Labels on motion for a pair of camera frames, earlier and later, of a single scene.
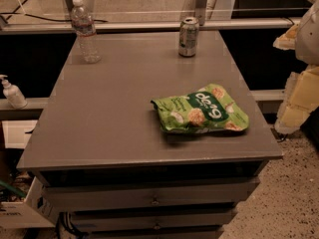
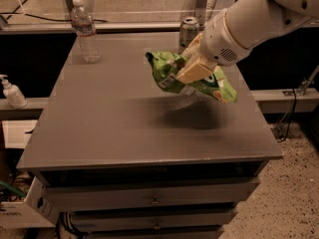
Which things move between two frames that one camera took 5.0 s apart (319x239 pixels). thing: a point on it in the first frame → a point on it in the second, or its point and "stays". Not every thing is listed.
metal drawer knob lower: [157, 227] stays
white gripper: [308, 39] → [218, 45]
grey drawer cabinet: [108, 168] stays
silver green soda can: [188, 36] stays
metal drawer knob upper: [155, 201] stays
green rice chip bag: [206, 110] → [165, 67]
